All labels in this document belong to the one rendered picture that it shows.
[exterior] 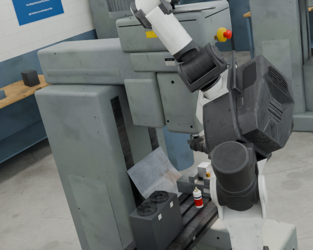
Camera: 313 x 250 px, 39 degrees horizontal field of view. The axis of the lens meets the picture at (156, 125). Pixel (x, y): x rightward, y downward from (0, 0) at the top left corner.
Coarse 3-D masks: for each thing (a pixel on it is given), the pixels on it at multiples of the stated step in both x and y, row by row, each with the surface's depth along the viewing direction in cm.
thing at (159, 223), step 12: (156, 192) 200; (168, 192) 200; (144, 204) 192; (156, 204) 192; (168, 204) 193; (132, 216) 187; (144, 216) 185; (156, 216) 185; (168, 216) 193; (180, 216) 202; (132, 228) 190; (144, 228) 186; (156, 228) 185; (168, 228) 193; (180, 228) 202; (144, 240) 189; (156, 240) 186; (168, 240) 194
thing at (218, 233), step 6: (216, 222) 217; (210, 228) 215; (216, 228) 213; (222, 228) 212; (210, 234) 216; (216, 234) 214; (222, 234) 211; (228, 234) 209; (204, 240) 220; (210, 240) 218; (216, 240) 215; (222, 240) 213; (228, 240) 211; (216, 246) 217; (222, 246) 214; (228, 246) 212
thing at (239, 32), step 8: (232, 0) 870; (240, 0) 860; (248, 0) 850; (232, 8) 877; (240, 8) 866; (248, 8) 857; (232, 16) 884; (240, 16) 873; (232, 24) 890; (240, 24) 880; (232, 32) 900; (240, 32) 887; (232, 40) 907; (240, 40) 894; (248, 40) 884; (232, 48) 914; (240, 48) 901; (248, 48) 891
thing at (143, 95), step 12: (132, 84) 213; (144, 84) 208; (156, 84) 207; (132, 96) 216; (144, 96) 211; (156, 96) 208; (132, 108) 219; (144, 108) 215; (156, 108) 210; (144, 120) 218; (156, 120) 213
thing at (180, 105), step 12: (168, 72) 201; (168, 84) 202; (180, 84) 198; (168, 96) 205; (180, 96) 201; (192, 96) 199; (168, 108) 208; (180, 108) 204; (192, 108) 201; (168, 120) 211; (180, 120) 207; (192, 120) 203; (180, 132) 211; (192, 132) 206
